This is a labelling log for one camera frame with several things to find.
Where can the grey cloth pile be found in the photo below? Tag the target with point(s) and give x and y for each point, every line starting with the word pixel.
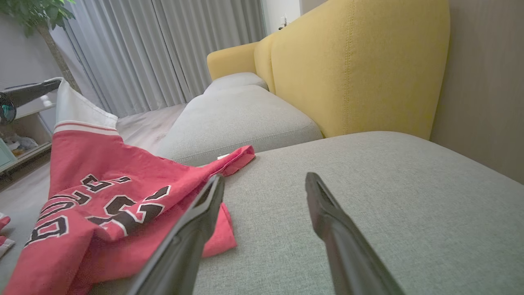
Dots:
pixel 22 144

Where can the pale teal storage box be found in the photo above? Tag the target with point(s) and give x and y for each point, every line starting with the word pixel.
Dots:
pixel 6 155

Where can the green indoor tree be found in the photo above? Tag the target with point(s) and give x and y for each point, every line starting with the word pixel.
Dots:
pixel 32 12

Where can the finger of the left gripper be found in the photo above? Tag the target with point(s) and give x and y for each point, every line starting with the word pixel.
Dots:
pixel 32 93

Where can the yellow sofa armrest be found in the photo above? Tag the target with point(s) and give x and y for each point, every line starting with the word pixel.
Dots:
pixel 231 60

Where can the yellow fabric sofa backrest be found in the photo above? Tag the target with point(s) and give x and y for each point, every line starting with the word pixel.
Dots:
pixel 352 65

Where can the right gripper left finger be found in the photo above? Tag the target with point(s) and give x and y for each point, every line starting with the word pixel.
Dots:
pixel 184 237

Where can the red Bulls 23 garment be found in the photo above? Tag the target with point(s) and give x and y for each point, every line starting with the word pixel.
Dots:
pixel 102 164

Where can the grey pleated curtain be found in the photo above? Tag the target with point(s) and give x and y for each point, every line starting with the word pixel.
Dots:
pixel 163 49

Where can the small grey sofa seat cushion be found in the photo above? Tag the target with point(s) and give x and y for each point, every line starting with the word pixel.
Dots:
pixel 235 81

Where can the white open shelf unit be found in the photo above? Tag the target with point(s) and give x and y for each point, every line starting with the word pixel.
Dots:
pixel 37 123

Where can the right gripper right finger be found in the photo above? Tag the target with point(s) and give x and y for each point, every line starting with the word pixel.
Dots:
pixel 344 246

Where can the red garment with white stripe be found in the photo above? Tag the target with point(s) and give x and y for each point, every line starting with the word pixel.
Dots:
pixel 4 242

